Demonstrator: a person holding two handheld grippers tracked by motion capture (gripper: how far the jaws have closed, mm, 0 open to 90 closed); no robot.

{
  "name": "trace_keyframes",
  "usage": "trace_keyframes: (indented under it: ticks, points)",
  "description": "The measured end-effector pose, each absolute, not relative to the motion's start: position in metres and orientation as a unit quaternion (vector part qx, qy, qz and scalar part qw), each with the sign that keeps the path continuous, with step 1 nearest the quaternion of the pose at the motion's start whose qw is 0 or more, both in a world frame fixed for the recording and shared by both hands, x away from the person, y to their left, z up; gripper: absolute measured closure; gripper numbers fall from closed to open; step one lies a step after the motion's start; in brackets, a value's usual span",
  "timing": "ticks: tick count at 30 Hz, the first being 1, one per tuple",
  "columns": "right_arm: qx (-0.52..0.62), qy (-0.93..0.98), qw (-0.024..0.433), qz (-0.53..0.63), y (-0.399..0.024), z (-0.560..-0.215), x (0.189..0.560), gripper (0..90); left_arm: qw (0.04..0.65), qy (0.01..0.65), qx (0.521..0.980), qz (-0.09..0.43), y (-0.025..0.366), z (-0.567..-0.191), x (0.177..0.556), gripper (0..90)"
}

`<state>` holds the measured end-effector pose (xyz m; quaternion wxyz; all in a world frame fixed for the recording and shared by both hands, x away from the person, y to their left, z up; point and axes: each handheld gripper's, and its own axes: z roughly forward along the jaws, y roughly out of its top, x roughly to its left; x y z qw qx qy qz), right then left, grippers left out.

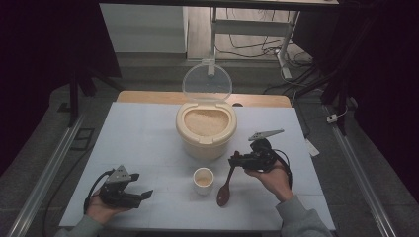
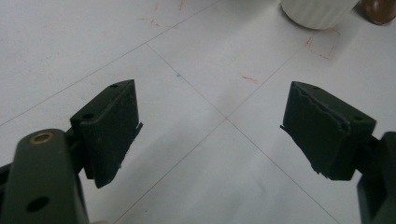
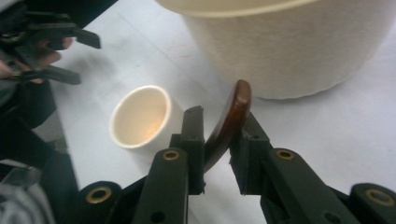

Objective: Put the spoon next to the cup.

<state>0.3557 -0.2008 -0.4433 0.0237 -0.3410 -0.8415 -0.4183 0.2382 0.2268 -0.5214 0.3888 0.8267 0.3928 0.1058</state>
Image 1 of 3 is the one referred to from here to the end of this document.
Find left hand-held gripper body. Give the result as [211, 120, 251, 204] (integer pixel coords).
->
[98, 165, 142, 209]

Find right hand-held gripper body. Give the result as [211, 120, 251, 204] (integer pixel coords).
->
[244, 128, 285, 173]

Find cream rice container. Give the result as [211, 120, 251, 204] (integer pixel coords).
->
[175, 101, 238, 162]

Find brown wooden spoon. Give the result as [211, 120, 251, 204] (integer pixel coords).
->
[215, 150, 241, 207]

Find white cup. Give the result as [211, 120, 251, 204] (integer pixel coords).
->
[192, 167, 215, 196]

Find person's left hand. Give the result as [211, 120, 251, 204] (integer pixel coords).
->
[86, 193, 127, 225]

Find person's right hand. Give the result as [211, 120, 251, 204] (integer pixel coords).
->
[245, 159, 294, 202]

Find white table cover sheet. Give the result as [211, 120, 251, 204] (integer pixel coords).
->
[58, 102, 336, 231]

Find white paper tag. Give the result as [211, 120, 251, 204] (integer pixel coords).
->
[304, 137, 321, 158]

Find clear round container lid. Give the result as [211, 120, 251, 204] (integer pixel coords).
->
[182, 62, 233, 103]

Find wooden table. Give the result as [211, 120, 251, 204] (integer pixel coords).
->
[117, 90, 293, 109]

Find black stand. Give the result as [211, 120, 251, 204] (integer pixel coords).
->
[57, 70, 125, 128]

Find black curtain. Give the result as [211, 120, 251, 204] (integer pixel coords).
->
[0, 0, 123, 176]
[291, 0, 419, 201]

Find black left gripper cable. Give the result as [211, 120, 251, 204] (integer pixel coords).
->
[83, 169, 116, 215]

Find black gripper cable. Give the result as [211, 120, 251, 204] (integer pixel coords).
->
[272, 148, 293, 191]
[83, 169, 116, 215]

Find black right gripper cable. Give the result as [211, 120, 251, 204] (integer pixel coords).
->
[272, 148, 293, 191]

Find black floor frame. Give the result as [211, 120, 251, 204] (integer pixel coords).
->
[69, 127, 96, 152]

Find metal floor rail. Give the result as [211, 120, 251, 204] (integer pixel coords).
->
[324, 105, 398, 237]
[6, 112, 87, 237]

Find black floor cables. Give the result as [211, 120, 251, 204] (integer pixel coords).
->
[216, 9, 325, 95]

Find white desk frame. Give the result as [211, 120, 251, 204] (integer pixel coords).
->
[209, 6, 301, 80]

